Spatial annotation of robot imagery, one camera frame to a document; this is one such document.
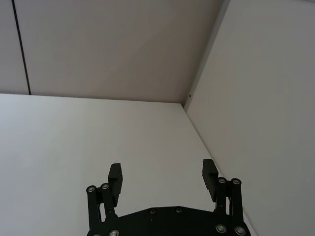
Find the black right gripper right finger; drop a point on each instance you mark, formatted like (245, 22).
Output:
(225, 194)

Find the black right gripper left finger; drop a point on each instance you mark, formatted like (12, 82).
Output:
(108, 196)

